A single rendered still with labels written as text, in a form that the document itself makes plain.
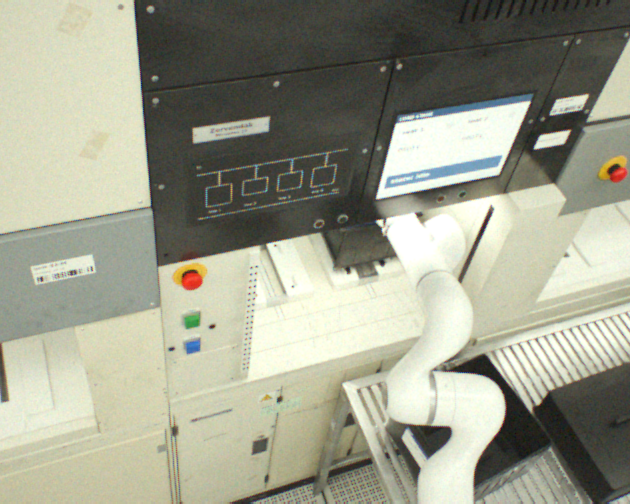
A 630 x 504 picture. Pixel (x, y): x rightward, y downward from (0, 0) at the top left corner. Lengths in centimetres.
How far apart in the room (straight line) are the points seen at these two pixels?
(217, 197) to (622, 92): 84
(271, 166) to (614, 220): 149
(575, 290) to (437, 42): 120
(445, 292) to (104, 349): 69
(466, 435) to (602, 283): 104
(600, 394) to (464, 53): 112
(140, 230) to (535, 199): 85
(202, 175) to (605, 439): 126
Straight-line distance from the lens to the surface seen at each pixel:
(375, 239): 192
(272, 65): 111
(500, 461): 199
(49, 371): 192
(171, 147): 116
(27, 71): 104
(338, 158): 130
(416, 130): 133
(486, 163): 151
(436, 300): 137
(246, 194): 128
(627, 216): 253
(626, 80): 159
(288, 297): 196
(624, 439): 205
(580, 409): 204
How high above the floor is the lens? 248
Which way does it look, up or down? 50 degrees down
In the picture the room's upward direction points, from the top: 10 degrees clockwise
